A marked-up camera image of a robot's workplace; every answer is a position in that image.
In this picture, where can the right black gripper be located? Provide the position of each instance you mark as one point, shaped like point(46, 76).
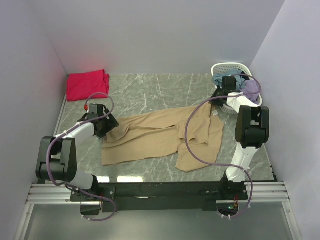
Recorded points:
point(213, 100)

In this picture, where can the beige t-shirt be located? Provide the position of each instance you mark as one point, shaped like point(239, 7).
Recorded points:
point(195, 134)

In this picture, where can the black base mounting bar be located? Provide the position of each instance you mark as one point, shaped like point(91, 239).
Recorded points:
point(148, 196)

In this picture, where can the aluminium frame rail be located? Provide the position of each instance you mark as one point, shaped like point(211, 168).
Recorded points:
point(50, 215)

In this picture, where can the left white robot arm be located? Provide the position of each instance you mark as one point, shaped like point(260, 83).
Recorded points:
point(57, 156)

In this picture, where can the white laundry basket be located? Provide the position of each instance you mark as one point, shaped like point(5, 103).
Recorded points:
point(232, 105)

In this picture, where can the folded red t-shirt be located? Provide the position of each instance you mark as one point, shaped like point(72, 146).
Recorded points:
point(80, 86)

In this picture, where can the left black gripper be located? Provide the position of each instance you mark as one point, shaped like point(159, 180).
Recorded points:
point(111, 123)

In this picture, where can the purple t-shirt in basket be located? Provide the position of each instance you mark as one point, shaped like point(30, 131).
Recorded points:
point(250, 89)

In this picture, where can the blue t-shirt in basket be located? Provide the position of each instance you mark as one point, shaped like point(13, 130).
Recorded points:
point(240, 79)

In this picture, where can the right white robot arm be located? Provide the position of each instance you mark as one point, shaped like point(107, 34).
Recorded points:
point(251, 132)

